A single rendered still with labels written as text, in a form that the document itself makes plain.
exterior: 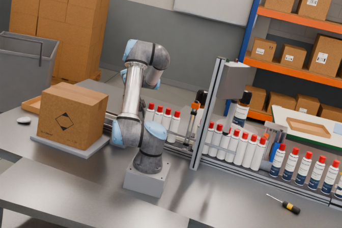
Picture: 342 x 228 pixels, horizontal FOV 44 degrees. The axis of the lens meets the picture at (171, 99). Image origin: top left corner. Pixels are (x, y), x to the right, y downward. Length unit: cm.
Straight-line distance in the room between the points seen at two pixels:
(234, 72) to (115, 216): 96
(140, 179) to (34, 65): 248
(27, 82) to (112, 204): 261
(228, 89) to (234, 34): 450
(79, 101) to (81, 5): 342
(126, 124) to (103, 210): 41
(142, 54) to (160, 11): 476
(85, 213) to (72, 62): 404
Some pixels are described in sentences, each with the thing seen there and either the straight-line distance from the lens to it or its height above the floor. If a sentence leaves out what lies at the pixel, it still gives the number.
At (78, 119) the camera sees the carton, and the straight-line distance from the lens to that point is 234.
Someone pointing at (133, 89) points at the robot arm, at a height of 130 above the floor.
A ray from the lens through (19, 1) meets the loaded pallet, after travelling 591.
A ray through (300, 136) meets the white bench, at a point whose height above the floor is 80.
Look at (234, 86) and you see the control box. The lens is 232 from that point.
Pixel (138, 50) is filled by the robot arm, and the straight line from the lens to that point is 212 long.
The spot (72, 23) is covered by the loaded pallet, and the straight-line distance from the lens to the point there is 571.
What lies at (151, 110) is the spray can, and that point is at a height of 105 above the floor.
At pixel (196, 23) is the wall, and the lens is 679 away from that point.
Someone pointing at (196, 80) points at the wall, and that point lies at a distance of 694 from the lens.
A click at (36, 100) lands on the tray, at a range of 303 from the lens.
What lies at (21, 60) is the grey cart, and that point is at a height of 72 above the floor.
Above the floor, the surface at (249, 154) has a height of 97.
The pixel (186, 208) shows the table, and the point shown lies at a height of 83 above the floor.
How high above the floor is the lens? 192
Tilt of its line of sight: 18 degrees down
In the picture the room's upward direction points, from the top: 13 degrees clockwise
